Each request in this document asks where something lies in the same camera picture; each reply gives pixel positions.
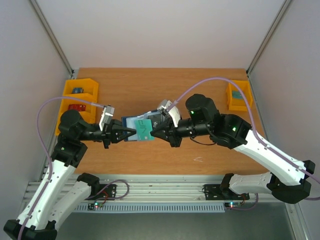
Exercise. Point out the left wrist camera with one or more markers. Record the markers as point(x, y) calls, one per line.
point(106, 117)

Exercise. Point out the yellow bin right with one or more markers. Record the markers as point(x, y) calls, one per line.
point(235, 100)

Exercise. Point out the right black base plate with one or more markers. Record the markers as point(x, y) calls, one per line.
point(212, 192)

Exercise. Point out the right controller board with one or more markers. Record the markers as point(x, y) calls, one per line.
point(232, 204)

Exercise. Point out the yellow bin far left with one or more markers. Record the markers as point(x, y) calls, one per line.
point(81, 86)

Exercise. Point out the blue card holder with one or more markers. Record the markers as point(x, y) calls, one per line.
point(128, 121)

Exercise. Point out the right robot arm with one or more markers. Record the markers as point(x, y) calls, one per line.
point(286, 178)

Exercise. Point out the controller board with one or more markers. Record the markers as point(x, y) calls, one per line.
point(95, 205)
point(232, 204)

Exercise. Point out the teal credit card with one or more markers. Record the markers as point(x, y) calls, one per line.
point(143, 129)

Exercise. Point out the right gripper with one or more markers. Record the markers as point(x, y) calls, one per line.
point(173, 132)

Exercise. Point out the black VIP credit card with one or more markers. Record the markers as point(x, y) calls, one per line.
point(156, 120)

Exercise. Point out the teal card in bin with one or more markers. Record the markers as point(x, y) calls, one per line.
point(236, 95)

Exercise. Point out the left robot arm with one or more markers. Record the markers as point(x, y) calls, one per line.
point(45, 213)

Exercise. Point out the grey slotted cable duct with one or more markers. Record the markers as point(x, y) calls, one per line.
point(135, 208)

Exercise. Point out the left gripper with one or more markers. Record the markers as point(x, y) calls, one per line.
point(115, 131)

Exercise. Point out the blue card in bin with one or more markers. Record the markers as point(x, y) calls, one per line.
point(77, 90)

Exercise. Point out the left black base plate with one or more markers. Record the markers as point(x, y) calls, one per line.
point(108, 192)

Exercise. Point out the red card in bin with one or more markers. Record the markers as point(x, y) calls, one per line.
point(77, 107)

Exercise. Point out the yellow bin middle left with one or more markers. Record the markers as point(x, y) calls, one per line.
point(86, 110)

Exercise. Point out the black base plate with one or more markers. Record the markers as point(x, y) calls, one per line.
point(108, 192)
point(212, 192)

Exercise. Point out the left controller board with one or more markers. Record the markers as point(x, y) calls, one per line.
point(95, 205)

